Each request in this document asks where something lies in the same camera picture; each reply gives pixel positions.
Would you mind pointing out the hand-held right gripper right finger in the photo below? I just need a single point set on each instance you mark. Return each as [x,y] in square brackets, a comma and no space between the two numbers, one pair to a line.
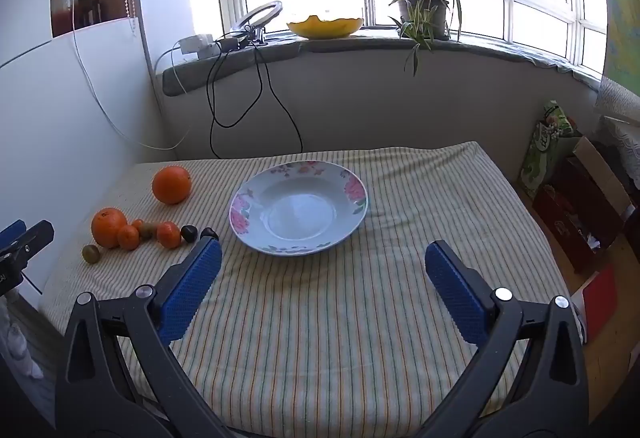
[457,298]

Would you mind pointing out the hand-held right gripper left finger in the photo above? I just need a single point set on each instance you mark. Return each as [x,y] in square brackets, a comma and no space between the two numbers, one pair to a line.
[192,288]

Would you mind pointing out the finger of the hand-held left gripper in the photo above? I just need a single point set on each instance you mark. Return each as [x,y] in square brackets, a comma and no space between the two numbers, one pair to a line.
[35,237]
[11,232]

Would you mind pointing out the dark chestnut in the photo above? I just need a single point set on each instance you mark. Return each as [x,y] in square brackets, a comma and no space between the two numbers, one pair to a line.
[208,233]
[188,233]

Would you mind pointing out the small tangerine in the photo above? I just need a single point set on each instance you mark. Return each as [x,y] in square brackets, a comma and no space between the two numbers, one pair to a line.
[169,235]
[128,238]

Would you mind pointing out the small green tomato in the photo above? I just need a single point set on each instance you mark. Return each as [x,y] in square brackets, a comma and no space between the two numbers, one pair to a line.
[91,253]
[148,230]

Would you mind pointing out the large tangerine with stem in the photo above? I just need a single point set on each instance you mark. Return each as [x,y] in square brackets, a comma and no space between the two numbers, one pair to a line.
[109,228]

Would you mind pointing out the small red tomato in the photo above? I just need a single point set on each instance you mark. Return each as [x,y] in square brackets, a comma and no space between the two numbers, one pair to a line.
[137,224]

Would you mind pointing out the large smooth orange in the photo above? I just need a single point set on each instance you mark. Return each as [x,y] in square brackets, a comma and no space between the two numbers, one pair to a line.
[172,185]

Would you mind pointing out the floral white plate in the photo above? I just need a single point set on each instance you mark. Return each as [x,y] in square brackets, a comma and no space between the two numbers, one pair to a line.
[300,213]

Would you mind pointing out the dark red box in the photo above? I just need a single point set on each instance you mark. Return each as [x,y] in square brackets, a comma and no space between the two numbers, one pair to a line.
[565,223]

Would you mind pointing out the flat red box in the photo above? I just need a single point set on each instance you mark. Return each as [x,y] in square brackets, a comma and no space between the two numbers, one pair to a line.
[600,303]

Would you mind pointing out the green printed bag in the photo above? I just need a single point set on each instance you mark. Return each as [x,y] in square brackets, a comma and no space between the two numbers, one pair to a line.
[542,152]

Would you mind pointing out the brown cardboard box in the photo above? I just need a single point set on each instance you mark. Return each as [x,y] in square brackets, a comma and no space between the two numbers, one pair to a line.
[600,172]

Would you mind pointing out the red and white vase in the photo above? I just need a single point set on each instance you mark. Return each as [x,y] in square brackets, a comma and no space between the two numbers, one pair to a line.
[64,7]

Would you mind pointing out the white lace cloth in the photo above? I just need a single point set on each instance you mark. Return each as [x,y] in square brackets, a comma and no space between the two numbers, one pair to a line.
[622,132]

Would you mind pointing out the white power adapter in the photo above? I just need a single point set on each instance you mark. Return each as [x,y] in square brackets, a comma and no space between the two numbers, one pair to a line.
[197,45]

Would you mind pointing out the black power adapter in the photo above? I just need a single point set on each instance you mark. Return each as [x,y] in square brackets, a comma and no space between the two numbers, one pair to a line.
[230,42]

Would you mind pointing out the potted spider plant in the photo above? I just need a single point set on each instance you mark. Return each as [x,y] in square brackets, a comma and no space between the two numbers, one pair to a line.
[422,12]

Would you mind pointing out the yellow bowl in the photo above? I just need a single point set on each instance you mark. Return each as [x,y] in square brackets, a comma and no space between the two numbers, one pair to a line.
[325,28]

